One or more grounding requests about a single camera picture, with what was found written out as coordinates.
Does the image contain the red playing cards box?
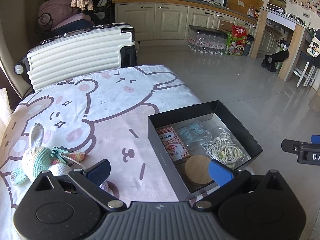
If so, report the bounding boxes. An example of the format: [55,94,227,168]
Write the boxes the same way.
[157,127,191,165]

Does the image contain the white ribbed suitcase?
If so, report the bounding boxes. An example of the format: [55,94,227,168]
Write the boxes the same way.
[14,23,137,91]

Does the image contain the black storage box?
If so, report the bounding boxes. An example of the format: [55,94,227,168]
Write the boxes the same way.
[148,101,263,200]

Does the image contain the crocheted pastel bunny toy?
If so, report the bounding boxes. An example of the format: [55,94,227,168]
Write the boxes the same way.
[10,123,86,186]

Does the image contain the red green snack carton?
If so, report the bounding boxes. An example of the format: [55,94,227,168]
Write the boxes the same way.
[225,24,247,56]

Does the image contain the brown cardboard piece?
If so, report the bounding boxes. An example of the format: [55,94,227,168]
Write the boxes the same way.
[219,21,233,32]

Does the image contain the wooden white desk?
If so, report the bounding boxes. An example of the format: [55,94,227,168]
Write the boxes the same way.
[249,7,312,82]

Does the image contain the pack of water bottles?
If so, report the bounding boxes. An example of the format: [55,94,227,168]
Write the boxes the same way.
[187,25,228,55]

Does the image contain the dark grey trash bin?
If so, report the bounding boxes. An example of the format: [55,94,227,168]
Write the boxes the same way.
[242,34,254,56]

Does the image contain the bag of beige cords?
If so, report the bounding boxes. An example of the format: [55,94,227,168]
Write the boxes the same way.
[202,126,251,170]

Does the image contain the cream kitchen cabinets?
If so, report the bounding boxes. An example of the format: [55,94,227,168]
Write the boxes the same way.
[112,0,283,53]

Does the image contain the round wooden lid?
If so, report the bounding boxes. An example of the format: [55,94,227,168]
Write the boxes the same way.
[184,155,213,186]

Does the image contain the white stool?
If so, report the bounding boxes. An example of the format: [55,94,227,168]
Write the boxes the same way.
[293,52,319,87]

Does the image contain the cartoon bear bed sheet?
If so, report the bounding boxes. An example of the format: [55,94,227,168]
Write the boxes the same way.
[1,66,200,239]

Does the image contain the green crochet keychain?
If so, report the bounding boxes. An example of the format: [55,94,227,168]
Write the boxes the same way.
[51,146,73,164]

